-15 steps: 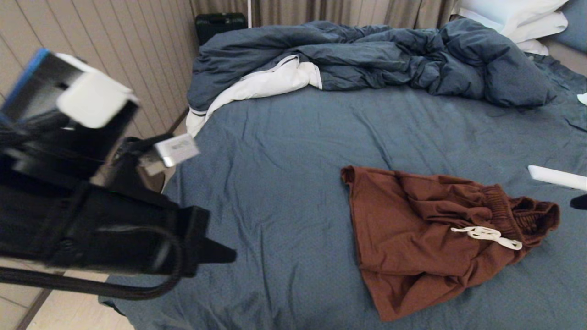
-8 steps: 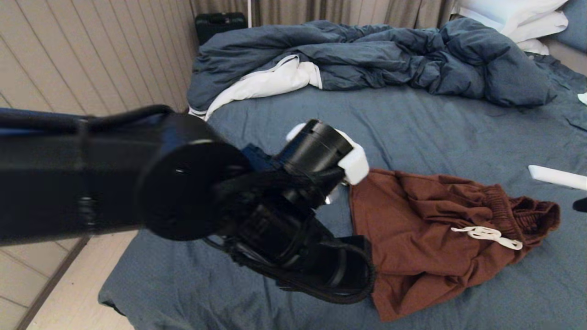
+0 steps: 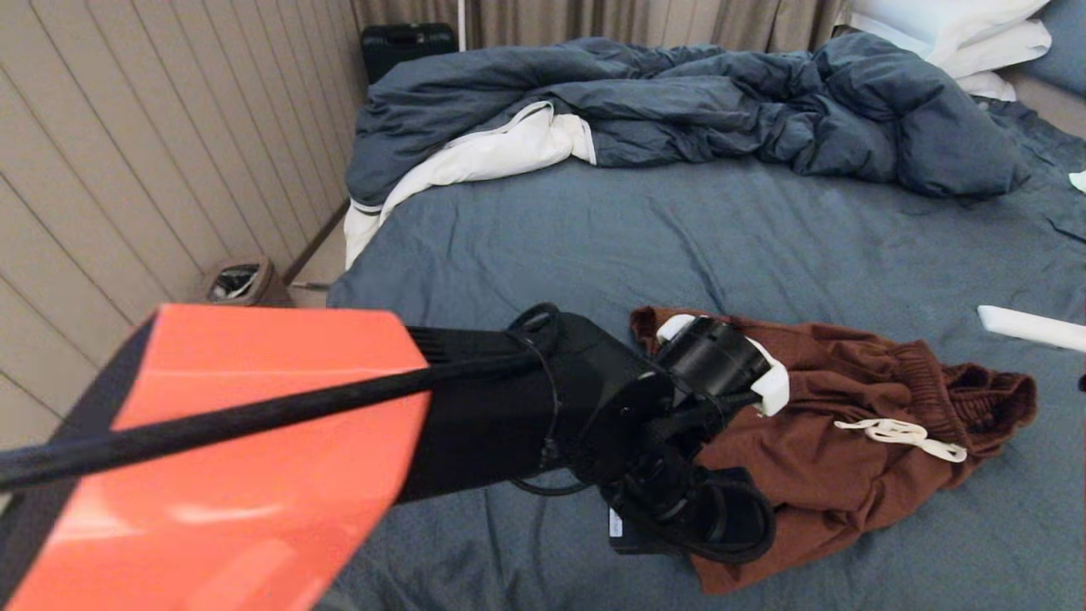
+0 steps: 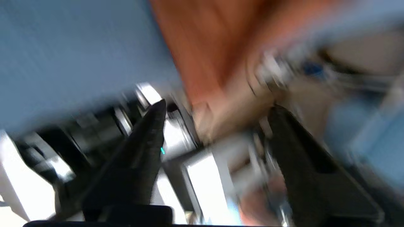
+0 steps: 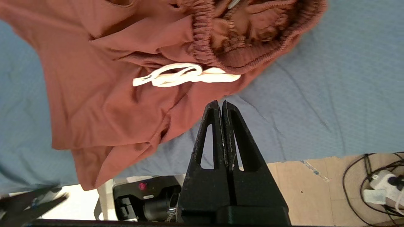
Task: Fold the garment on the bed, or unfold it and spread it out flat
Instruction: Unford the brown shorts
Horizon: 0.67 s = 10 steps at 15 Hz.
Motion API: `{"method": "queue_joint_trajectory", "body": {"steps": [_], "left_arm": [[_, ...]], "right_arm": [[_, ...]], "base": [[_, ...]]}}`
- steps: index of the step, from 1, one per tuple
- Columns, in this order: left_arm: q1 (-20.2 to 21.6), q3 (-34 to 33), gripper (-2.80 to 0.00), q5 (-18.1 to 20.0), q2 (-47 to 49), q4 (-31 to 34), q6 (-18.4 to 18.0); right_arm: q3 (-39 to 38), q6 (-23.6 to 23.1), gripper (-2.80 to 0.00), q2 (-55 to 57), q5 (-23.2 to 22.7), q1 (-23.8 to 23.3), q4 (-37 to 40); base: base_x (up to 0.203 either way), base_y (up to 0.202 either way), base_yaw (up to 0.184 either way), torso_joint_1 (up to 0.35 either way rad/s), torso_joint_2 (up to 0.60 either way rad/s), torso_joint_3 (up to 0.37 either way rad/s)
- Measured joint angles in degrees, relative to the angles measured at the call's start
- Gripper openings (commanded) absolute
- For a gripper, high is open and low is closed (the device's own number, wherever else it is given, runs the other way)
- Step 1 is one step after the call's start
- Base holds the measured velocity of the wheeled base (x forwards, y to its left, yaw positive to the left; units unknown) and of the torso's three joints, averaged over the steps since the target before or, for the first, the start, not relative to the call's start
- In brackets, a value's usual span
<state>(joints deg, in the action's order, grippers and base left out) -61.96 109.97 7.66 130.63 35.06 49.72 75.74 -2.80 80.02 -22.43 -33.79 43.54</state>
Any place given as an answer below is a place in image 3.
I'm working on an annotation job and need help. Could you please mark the brown elastic-waist shorts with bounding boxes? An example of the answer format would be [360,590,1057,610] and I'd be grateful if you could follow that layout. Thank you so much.
[630,305,1038,595]

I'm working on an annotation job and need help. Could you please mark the blue bed sheet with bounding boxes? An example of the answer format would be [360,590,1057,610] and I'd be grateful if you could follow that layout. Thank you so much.
[314,98,1086,611]

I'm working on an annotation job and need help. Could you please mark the white flat box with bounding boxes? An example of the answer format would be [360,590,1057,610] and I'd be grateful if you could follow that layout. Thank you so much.
[977,305,1086,353]

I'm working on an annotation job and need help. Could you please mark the white duvet lining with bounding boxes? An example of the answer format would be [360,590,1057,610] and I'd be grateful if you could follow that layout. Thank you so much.
[344,100,597,268]

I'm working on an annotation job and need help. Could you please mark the crumpled blue duvet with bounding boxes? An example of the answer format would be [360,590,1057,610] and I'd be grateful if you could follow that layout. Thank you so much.
[346,34,1032,206]

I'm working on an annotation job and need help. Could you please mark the brown square trash bin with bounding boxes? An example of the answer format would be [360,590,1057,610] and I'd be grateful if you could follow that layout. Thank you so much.
[206,259,295,308]

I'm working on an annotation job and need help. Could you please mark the beige curtain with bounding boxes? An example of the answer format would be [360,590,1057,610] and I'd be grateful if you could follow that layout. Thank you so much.
[352,0,849,52]

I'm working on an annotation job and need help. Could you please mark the bin liner bag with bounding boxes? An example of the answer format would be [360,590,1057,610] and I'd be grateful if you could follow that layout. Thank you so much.
[210,264,260,300]

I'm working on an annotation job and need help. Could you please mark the black suitcase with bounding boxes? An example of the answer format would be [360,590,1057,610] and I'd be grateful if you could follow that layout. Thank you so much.
[361,22,459,83]

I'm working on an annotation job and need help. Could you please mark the large white pillow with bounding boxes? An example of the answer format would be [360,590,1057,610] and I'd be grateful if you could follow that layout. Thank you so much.
[836,0,1060,67]

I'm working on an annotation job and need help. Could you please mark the blue pillow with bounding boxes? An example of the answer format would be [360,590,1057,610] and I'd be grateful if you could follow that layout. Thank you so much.
[1018,0,1086,98]

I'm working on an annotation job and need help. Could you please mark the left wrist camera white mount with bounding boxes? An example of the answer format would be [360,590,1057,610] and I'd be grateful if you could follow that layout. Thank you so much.
[656,314,791,418]

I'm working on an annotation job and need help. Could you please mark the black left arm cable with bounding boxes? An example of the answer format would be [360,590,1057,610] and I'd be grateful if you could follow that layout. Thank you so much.
[0,344,561,495]

